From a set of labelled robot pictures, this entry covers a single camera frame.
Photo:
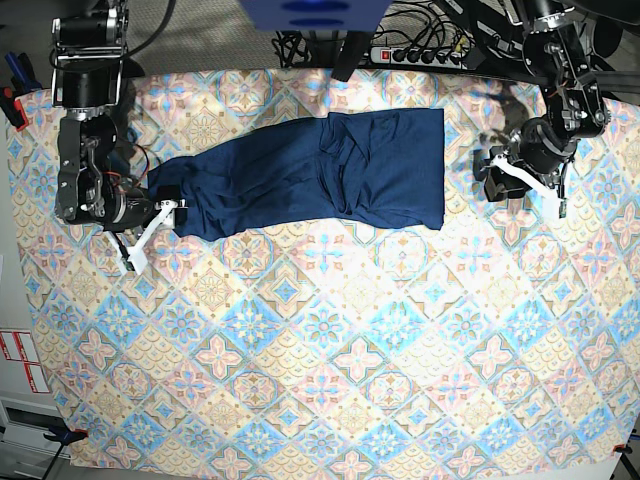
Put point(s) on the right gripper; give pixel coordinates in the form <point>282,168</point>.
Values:
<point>132,208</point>

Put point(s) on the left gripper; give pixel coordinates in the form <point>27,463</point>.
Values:
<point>539,161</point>

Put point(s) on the blue long-sleeve T-shirt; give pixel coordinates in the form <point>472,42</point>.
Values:
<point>382,168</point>

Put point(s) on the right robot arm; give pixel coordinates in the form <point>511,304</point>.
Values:
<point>92,67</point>

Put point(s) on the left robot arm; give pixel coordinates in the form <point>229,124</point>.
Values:
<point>552,51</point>

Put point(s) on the red white labels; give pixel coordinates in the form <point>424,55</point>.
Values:
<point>18,351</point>

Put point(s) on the patterned tile tablecloth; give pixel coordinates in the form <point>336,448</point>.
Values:
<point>503,344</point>

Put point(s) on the black orange clamp lower left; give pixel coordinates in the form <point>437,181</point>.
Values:
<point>64,436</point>

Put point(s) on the black orange clamp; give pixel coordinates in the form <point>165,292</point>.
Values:
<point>623,449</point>
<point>64,436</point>

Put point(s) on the white power strip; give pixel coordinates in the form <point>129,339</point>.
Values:
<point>441,57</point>

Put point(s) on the blue orange clamp upper left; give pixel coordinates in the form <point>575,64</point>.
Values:
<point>23,81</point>

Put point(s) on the black orange clamp lower right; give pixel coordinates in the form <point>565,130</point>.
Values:
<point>623,449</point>

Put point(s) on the black mount post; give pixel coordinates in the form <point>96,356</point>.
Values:
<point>354,47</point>

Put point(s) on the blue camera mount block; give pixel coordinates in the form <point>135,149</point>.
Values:
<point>283,15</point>

